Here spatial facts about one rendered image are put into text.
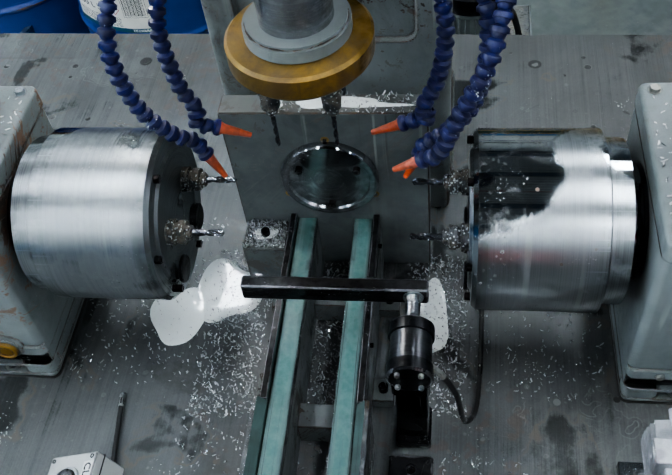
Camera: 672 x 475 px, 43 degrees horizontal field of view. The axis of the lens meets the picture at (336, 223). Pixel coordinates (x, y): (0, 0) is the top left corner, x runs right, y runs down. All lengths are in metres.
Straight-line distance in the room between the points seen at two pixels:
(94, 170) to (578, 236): 0.63
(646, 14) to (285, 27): 2.45
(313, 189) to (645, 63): 0.81
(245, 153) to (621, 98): 0.79
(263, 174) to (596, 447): 0.63
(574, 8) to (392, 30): 2.10
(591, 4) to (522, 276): 2.32
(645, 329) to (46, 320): 0.87
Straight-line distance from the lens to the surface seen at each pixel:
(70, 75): 1.97
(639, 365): 1.28
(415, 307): 1.13
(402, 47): 1.28
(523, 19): 2.56
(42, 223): 1.21
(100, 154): 1.21
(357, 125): 1.22
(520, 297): 1.14
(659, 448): 1.01
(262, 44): 1.00
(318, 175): 1.29
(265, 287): 1.17
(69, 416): 1.42
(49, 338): 1.41
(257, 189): 1.35
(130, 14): 2.80
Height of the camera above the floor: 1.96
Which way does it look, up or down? 50 degrees down
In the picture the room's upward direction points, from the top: 8 degrees counter-clockwise
